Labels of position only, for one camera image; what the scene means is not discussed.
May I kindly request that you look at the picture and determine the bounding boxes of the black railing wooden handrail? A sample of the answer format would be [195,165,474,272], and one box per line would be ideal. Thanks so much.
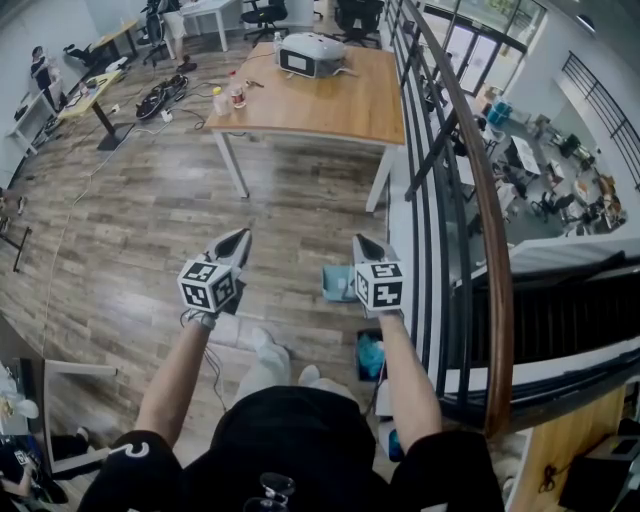
[382,0,640,439]

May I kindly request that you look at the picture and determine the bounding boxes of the black cord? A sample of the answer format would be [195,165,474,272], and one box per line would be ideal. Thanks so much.
[538,464,561,494]

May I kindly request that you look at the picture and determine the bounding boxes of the wooden desk black legs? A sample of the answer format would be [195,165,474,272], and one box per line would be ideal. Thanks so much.
[92,18,141,64]

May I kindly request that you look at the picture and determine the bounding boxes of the black glasses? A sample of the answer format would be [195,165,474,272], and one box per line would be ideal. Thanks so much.
[244,472,296,512]

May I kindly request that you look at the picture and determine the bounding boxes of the blue crate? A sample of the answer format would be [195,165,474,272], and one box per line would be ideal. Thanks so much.
[487,99,514,126]

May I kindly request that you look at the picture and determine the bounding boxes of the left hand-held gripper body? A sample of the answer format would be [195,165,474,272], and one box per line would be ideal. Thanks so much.
[177,252,247,316]

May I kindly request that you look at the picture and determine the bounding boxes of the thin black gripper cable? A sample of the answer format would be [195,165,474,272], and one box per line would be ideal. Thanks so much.
[202,344,229,414]

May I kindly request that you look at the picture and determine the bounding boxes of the black case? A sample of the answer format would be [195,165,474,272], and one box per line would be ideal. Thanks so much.
[572,434,640,512]

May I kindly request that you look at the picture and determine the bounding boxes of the black bin blue bag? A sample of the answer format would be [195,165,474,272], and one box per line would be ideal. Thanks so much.
[355,328,389,384]

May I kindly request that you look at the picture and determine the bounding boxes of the black metal stand frame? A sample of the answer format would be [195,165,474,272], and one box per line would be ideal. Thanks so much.
[0,219,34,274]

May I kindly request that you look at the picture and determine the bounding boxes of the white grey box device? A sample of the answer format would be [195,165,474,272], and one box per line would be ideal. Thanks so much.
[276,32,359,80]

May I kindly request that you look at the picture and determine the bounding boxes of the yellow table black pedestal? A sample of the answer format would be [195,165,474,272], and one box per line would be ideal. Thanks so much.
[58,69,136,152]

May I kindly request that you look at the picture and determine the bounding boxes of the person's left forearm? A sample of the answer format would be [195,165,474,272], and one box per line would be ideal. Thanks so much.
[134,322,214,449]

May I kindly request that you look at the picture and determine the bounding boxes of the dark table white legs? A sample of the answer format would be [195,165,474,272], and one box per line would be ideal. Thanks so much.
[0,309,119,474]

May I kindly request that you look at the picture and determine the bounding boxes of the grey office chair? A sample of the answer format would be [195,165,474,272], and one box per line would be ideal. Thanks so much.
[137,9,169,66]

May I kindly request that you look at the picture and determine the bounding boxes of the black blue round object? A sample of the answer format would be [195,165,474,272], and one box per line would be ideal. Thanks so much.
[387,428,407,462]

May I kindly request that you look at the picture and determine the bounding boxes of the teal dustpan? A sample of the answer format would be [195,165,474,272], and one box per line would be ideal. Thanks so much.
[321,263,357,303]

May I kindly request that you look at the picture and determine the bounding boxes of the person's black shirt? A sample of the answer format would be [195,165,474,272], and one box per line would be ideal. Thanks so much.
[77,384,506,512]

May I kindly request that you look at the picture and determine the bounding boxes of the person's right forearm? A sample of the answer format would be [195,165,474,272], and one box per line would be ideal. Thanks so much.
[377,312,444,454]

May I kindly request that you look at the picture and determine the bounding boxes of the black cable pile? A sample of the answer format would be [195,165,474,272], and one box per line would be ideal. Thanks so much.
[135,73,190,121]

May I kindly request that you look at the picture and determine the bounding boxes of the black office chair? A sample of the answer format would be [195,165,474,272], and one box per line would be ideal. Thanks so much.
[333,0,386,49]
[241,0,290,46]

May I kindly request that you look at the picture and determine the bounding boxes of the light wooden table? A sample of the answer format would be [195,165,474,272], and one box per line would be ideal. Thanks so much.
[509,384,629,512]

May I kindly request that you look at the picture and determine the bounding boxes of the wooden table white legs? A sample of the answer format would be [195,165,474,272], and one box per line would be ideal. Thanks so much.
[204,41,406,214]

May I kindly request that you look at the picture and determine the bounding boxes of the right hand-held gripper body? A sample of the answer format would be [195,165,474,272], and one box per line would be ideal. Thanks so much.
[353,260,404,315]

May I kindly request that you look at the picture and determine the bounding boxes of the person's light grey trousers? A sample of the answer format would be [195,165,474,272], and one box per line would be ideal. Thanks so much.
[234,344,361,406]

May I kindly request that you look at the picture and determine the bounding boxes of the person's left hand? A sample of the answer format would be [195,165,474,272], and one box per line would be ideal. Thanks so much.
[182,308,219,331]

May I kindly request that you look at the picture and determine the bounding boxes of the large white table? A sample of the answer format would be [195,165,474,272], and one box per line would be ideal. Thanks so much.
[179,0,245,53]

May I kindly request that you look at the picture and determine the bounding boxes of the small white table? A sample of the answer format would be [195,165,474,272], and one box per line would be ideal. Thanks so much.
[4,89,56,156]

